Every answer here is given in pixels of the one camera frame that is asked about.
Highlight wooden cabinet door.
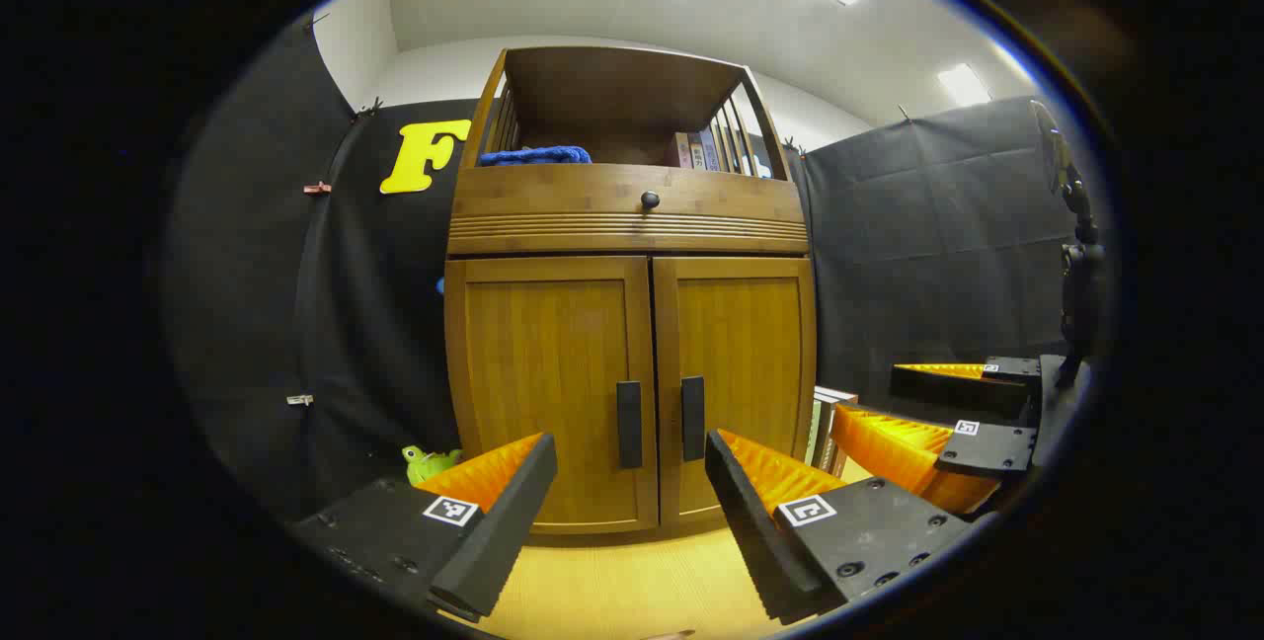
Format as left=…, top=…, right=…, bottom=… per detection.
left=444, top=257, right=660, bottom=534
left=652, top=257, right=819, bottom=527

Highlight small ceiling light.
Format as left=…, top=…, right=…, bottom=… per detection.
left=936, top=62, right=991, bottom=108

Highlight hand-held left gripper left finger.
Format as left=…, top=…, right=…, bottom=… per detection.
left=286, top=433, right=559, bottom=621

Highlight wooden drawer with black knob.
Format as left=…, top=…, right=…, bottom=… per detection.
left=447, top=164, right=811, bottom=256

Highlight green book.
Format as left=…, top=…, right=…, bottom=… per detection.
left=805, top=388, right=829, bottom=468

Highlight grey book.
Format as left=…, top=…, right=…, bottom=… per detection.
left=818, top=391, right=840, bottom=473

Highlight blue cloth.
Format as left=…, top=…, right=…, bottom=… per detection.
left=479, top=145, right=593, bottom=168

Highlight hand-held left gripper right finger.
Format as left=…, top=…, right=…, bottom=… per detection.
left=704, top=428, right=974, bottom=626

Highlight wooden double-door shoe cabinet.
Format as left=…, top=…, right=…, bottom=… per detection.
left=441, top=45, right=819, bottom=537

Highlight green frog toy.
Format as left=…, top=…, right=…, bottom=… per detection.
left=402, top=445, right=463, bottom=486

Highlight black backdrop cloth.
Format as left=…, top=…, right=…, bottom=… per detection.
left=163, top=13, right=1082, bottom=522

